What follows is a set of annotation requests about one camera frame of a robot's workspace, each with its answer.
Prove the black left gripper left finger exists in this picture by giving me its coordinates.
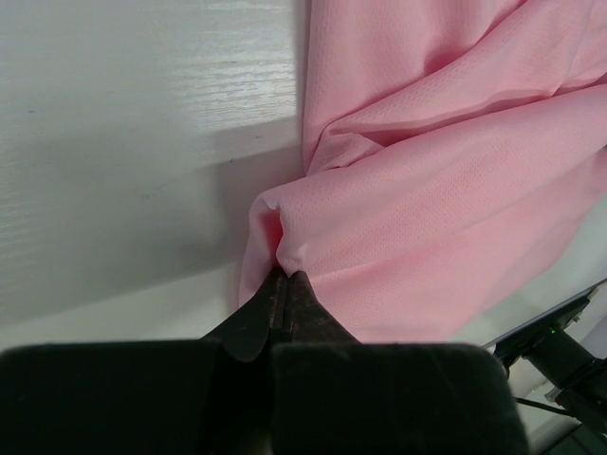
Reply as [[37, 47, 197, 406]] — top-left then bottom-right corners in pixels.
[[1, 269, 287, 454]]

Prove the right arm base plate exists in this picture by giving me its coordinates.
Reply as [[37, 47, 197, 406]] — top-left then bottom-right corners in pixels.
[[493, 291, 598, 387]]

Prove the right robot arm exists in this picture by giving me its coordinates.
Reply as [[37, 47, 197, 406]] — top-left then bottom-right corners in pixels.
[[524, 329, 606, 437]]

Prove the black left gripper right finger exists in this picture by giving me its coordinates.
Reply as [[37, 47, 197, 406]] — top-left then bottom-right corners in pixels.
[[272, 272, 529, 454]]

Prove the pink t shirt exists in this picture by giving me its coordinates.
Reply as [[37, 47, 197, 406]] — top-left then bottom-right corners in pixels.
[[239, 1, 606, 342]]

